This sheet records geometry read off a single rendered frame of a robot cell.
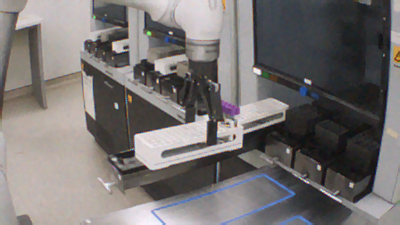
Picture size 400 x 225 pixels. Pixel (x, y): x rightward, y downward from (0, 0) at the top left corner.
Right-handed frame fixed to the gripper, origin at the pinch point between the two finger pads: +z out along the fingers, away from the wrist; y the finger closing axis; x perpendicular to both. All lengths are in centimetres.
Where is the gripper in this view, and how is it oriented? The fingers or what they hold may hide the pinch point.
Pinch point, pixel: (200, 130)
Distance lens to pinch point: 131.6
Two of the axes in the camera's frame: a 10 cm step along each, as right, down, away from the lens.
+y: 5.5, 2.9, -7.8
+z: -0.2, 9.4, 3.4
